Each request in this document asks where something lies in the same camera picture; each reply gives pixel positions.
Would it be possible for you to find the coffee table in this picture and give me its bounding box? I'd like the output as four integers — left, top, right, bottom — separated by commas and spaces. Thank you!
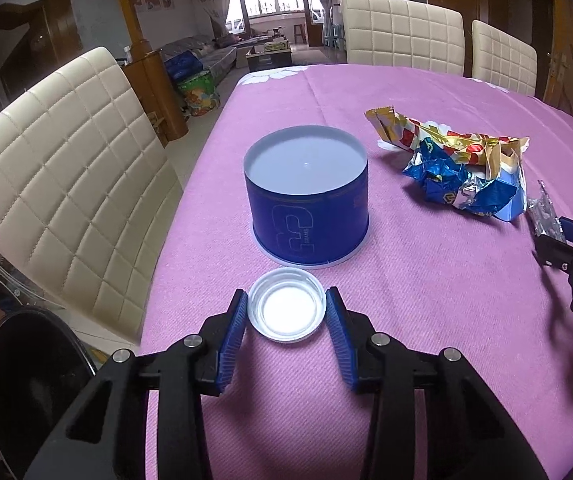
245, 39, 293, 72

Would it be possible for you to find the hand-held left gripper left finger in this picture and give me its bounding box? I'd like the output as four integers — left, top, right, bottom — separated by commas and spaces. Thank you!
24, 289, 248, 480

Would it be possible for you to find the colourful printed bag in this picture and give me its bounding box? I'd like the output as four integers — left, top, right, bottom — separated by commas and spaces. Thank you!
176, 70, 222, 118

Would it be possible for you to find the cream quilted dining chair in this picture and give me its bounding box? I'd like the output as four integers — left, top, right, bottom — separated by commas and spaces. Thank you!
340, 0, 465, 79
471, 20, 539, 97
0, 46, 184, 347

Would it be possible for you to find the blue bag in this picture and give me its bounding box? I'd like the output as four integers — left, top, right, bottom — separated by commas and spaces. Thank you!
163, 51, 202, 81

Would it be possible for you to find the wooden partition cabinet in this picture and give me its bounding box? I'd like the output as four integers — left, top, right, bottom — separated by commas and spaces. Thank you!
119, 47, 188, 146

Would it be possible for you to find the pink daisy tablecloth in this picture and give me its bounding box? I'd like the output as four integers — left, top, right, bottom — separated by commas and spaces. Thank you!
139, 64, 573, 480

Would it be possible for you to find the blue round tin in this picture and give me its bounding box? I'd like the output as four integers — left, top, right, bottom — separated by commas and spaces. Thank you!
243, 125, 371, 267

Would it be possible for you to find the white plastic bottle cap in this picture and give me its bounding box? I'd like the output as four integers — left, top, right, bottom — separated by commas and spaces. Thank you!
247, 267, 328, 344

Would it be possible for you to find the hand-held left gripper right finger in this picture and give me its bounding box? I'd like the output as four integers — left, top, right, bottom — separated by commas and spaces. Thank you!
325, 286, 550, 480

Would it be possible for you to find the blue foil wrapper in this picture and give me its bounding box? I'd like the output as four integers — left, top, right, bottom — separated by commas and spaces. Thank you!
402, 139, 513, 217

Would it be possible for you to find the grey sofa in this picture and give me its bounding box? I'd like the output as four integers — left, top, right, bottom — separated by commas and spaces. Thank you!
160, 34, 252, 86

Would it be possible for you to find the blue white torn carton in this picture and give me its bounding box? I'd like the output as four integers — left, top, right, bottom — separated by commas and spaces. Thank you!
487, 149, 527, 222

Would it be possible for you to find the silver blister pack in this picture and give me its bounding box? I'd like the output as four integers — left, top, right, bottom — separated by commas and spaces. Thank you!
526, 180, 565, 236

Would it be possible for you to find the gold red snack wrapper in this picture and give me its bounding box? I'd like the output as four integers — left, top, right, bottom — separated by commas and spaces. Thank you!
365, 105, 531, 162

